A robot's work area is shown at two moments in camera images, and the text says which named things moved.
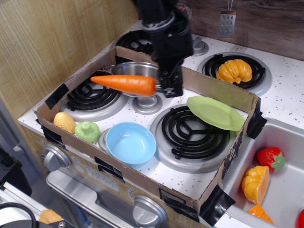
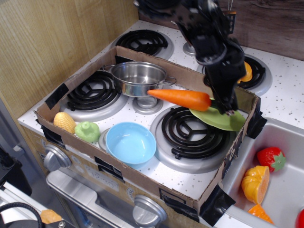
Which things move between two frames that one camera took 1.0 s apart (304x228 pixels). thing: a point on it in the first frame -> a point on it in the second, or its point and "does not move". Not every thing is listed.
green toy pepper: [87, 131] does not move
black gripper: [171, 42] -> [226, 69]
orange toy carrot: [143, 85] -> [192, 100]
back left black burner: [139, 40] does not move
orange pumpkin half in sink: [254, 183] does not move
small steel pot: [134, 68] does not move
